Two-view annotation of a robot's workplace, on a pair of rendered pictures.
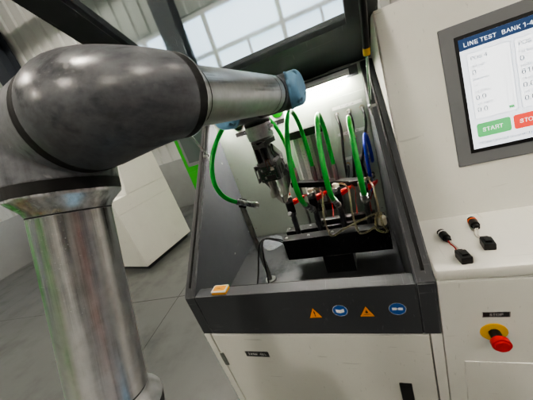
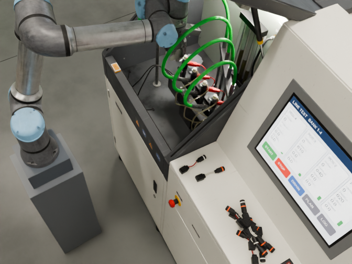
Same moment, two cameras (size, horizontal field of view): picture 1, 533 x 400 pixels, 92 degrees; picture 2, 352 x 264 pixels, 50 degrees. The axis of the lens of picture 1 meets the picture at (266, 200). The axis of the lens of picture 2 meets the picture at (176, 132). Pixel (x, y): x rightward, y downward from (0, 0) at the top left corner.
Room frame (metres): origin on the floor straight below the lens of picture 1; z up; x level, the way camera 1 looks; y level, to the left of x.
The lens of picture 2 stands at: (-0.17, -0.72, 2.30)
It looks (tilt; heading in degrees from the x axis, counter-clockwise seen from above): 56 degrees down; 34
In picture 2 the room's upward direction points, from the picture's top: 6 degrees clockwise
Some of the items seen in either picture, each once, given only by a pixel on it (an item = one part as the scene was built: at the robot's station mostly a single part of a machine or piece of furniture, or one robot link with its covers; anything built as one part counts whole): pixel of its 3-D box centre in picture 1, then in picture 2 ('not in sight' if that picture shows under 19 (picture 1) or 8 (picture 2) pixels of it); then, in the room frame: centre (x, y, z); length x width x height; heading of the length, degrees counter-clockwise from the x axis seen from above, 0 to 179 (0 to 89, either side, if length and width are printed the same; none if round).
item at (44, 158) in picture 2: not in sight; (37, 145); (0.15, 0.17, 0.95); 0.15 x 0.15 x 0.10
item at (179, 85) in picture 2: (337, 244); (194, 108); (0.76, -0.18, 0.91); 0.34 x 0.10 x 0.15; 67
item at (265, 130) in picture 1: (261, 132); (177, 18); (0.76, -0.05, 1.35); 0.08 x 0.08 x 0.05
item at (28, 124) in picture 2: not in sight; (29, 128); (0.16, 0.17, 1.07); 0.13 x 0.12 x 0.14; 58
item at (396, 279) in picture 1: (296, 307); (136, 111); (0.59, 0.02, 0.87); 0.62 x 0.04 x 0.16; 67
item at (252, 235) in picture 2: not in sight; (249, 230); (0.39, -0.69, 1.01); 0.23 x 0.11 x 0.06; 67
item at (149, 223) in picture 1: (103, 197); not in sight; (3.57, 2.10, 1.00); 1.30 x 1.09 x 1.99; 58
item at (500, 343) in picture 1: (498, 339); (174, 202); (0.38, -0.38, 0.80); 0.05 x 0.04 x 0.05; 67
